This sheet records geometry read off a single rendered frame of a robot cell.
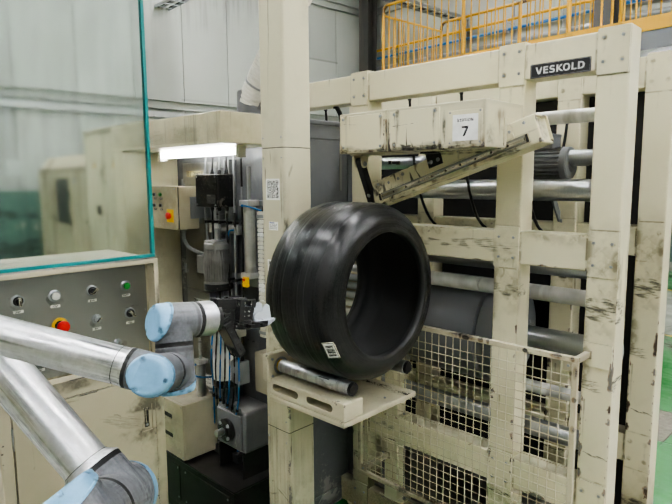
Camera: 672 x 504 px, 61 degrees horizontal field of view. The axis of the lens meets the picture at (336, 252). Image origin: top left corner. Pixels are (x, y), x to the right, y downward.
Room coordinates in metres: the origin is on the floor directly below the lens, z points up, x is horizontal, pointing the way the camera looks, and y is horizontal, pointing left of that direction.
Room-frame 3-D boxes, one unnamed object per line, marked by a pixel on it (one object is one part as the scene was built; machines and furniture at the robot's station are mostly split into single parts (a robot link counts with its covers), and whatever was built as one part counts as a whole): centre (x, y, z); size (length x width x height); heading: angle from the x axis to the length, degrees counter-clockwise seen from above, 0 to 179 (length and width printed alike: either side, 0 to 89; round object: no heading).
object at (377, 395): (1.91, -0.02, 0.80); 0.37 x 0.36 x 0.02; 136
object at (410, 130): (2.04, -0.32, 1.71); 0.61 x 0.25 x 0.15; 46
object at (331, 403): (1.81, 0.08, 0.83); 0.36 x 0.09 x 0.06; 46
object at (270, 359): (2.04, 0.11, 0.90); 0.40 x 0.03 x 0.10; 136
